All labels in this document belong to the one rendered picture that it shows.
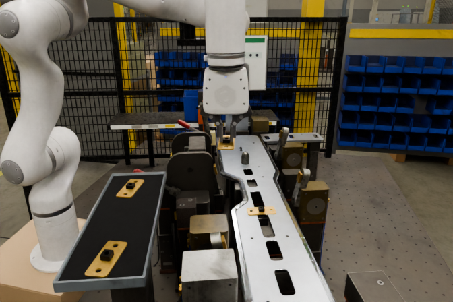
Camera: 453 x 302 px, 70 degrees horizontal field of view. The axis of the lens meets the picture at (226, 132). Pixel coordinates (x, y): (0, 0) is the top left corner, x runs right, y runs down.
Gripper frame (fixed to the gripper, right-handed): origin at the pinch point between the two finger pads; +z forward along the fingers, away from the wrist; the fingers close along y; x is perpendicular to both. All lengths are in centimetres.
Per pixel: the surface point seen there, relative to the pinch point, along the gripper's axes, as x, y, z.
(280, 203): 15.4, 15.5, 29.4
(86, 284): -34.3, -19.8, 12.0
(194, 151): 13.4, -10.0, 11.0
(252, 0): 686, 23, -47
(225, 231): -9.7, 0.0, 20.8
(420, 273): 21, 66, 60
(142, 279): -33.2, -11.4, 11.9
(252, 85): 113, 9, 14
